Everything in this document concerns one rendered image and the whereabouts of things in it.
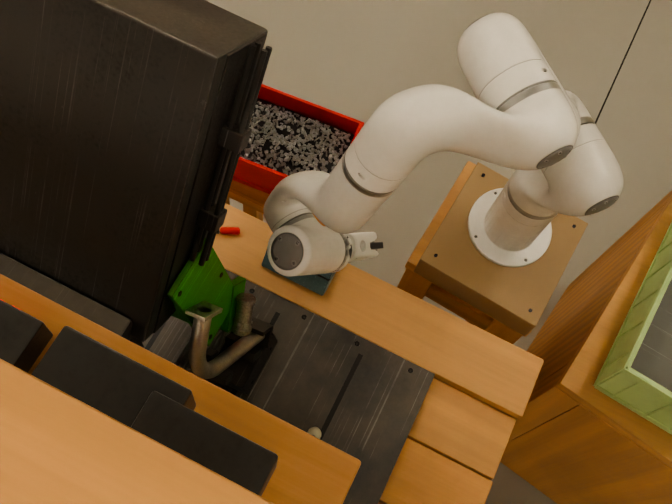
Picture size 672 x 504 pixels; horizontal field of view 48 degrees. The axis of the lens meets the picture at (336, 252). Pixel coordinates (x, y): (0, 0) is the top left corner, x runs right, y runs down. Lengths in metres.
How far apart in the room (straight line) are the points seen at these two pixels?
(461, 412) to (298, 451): 0.78
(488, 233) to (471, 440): 0.45
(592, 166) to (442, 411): 0.60
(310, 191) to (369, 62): 1.95
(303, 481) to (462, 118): 0.48
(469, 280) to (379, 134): 0.75
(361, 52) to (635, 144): 1.13
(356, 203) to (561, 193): 0.44
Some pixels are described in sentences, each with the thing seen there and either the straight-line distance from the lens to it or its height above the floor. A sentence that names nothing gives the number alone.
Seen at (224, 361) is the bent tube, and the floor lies 1.05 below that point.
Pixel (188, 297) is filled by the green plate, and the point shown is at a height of 1.23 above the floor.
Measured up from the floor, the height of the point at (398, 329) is 0.90.
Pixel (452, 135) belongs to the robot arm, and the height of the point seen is 1.62.
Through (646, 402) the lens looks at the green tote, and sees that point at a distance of 1.80.
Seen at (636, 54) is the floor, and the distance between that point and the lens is 3.47.
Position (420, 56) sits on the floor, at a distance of 3.14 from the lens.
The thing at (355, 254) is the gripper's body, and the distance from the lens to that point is 1.36.
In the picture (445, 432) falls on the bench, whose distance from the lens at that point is 1.62.
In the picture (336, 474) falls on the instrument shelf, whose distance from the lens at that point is 0.90.
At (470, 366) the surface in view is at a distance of 1.64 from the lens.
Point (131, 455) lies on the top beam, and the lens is 0.50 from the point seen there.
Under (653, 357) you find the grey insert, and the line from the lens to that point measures 1.86.
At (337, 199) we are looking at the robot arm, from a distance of 1.10.
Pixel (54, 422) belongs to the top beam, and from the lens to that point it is 0.52.
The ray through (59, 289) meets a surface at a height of 1.24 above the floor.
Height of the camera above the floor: 2.43
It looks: 66 degrees down
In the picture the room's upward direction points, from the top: 14 degrees clockwise
